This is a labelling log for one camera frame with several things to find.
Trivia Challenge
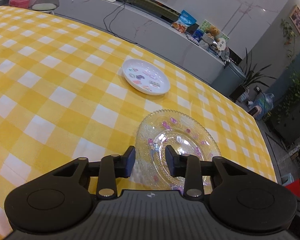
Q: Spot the framed wall picture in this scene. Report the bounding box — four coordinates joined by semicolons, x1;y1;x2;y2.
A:
289;5;300;37

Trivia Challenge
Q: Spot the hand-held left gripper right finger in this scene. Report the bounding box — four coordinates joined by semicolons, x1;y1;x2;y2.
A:
165;145;260;198

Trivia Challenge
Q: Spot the small white sticker plate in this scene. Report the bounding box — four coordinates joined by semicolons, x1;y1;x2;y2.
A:
122;58;171;95

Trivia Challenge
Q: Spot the grey stool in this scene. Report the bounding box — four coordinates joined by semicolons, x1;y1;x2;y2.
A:
31;0;59;15

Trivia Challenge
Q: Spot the blue water bottle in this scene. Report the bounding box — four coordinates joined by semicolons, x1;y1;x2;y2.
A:
252;92;275;115

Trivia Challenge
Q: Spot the pink basket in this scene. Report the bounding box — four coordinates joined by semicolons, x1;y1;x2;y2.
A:
9;0;30;8

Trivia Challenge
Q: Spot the beige space heater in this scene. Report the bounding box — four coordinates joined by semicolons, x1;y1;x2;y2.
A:
247;106;263;120

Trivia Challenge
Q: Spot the white marble TV console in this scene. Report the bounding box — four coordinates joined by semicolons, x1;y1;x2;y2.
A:
10;0;228;85

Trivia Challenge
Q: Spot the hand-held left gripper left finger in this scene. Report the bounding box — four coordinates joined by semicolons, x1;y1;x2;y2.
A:
40;146;136;200

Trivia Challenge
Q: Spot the leafy green bush plant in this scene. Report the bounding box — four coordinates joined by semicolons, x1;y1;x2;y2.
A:
275;71;300;120

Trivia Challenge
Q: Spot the potted plant black pot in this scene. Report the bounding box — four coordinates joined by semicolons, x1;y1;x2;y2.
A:
229;47;278;103

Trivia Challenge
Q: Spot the brown teddy bear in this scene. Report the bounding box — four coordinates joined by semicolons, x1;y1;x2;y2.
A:
206;26;220;39

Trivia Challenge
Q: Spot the dark cabinet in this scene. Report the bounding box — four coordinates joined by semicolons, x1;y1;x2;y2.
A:
272;97;300;143

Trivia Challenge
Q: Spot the red cup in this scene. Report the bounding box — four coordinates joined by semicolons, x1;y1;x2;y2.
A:
284;179;300;202

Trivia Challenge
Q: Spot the black cable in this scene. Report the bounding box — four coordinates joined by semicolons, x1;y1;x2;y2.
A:
104;1;138;44

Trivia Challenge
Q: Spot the blue snack bag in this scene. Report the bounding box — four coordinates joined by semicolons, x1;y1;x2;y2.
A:
171;10;198;34

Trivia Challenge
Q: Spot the clear glass patterned plate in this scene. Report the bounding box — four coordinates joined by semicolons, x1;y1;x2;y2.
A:
135;109;222;193

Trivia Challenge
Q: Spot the hanging green vine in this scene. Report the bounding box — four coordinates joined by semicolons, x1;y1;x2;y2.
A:
280;19;298;63

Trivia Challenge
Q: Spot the yellow checked tablecloth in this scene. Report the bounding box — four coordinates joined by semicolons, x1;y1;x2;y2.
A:
0;5;278;233

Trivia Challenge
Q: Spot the green plastic stool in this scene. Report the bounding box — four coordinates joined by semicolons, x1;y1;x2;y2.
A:
282;174;294;187

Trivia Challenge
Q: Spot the green white printed card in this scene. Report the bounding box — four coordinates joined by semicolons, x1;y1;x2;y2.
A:
197;19;230;42

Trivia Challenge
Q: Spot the grey pedal trash bin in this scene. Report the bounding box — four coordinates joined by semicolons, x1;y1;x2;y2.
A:
211;61;247;98

